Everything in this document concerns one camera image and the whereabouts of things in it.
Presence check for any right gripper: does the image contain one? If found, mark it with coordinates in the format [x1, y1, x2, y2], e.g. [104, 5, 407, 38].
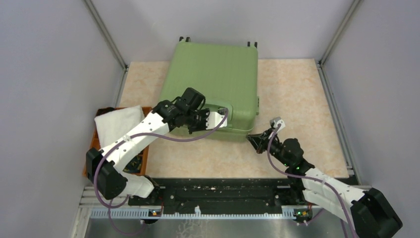
[246, 128, 291, 167]

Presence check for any green suitcase blue lining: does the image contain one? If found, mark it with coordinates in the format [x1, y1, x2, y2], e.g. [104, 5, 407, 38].
[158, 37, 259, 142]

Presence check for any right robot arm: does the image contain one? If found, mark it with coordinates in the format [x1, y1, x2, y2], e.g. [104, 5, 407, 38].
[246, 128, 403, 238]

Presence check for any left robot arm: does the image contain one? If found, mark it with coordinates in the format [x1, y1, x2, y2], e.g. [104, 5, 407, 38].
[86, 87, 210, 205]

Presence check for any patterned item in tray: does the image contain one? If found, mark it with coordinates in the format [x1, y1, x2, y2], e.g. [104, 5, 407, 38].
[123, 156, 143, 174]

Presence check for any white fluffy towel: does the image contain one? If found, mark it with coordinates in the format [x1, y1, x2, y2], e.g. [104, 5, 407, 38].
[94, 105, 145, 148]

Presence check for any orange wooden tray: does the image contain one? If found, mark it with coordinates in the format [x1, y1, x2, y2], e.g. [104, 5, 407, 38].
[90, 107, 149, 176]

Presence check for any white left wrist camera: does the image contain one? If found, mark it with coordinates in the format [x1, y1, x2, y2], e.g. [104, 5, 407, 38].
[206, 112, 228, 130]

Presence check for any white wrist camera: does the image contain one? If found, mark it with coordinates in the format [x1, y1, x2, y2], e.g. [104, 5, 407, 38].
[270, 117, 286, 133]
[206, 112, 228, 130]

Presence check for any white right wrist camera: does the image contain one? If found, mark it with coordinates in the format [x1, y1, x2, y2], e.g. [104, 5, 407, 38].
[270, 117, 286, 133]

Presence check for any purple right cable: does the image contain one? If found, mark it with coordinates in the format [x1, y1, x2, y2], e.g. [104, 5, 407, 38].
[267, 126, 360, 238]

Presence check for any purple cable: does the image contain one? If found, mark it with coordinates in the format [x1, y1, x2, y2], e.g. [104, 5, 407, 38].
[93, 108, 229, 237]
[267, 126, 360, 238]

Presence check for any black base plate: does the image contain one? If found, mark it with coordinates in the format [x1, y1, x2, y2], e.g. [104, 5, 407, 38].
[128, 178, 315, 215]

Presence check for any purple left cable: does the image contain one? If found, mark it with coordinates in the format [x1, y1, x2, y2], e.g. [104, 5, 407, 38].
[93, 108, 229, 237]

